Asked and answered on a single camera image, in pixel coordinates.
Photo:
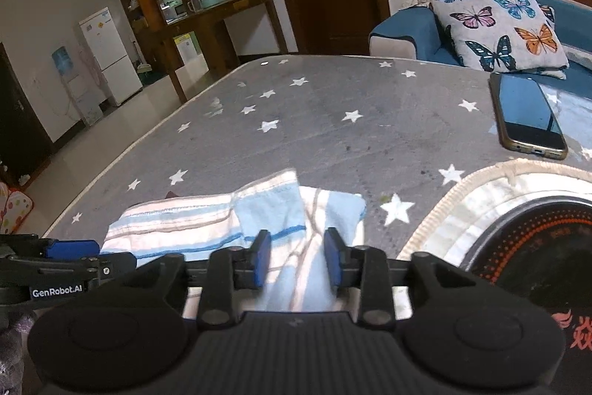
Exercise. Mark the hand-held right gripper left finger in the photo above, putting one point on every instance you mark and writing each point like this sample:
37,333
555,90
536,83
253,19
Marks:
260,261

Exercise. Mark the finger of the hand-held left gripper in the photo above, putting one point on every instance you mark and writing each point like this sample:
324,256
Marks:
74,248
113,261

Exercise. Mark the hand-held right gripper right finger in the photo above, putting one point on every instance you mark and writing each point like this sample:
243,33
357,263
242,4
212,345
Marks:
333,261

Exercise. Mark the blue striped baby shirt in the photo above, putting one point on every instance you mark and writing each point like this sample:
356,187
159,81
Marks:
185,219

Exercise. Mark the dotted colourful cushion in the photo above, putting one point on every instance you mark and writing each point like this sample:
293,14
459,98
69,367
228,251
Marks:
16,210

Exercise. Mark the dark door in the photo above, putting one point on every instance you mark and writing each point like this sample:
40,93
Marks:
18,122

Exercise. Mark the grey star-print tablecloth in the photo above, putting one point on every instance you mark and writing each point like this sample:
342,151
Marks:
323,122

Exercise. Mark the white water dispenser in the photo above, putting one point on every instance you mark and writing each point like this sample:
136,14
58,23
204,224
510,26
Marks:
85,106

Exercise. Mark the pink hanging cloth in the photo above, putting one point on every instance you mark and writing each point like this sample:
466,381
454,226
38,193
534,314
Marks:
90,66

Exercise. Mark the blue water bottle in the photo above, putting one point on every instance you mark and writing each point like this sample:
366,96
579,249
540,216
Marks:
62,61

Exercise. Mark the white refrigerator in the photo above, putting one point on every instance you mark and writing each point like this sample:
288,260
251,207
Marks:
111,52

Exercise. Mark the black round induction cooktop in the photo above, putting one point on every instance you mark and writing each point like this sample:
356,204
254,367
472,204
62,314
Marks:
545,247

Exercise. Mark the white box yellow label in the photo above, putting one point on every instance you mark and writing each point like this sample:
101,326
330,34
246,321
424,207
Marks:
189,48

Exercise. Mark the dark smartphone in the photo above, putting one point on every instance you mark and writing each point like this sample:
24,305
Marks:
525,108

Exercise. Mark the blue sofa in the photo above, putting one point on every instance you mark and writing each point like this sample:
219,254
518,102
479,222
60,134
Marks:
416,29

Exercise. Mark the glass jug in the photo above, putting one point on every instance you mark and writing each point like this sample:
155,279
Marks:
194,4

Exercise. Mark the butterfly print pillow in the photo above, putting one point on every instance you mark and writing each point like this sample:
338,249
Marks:
499,25

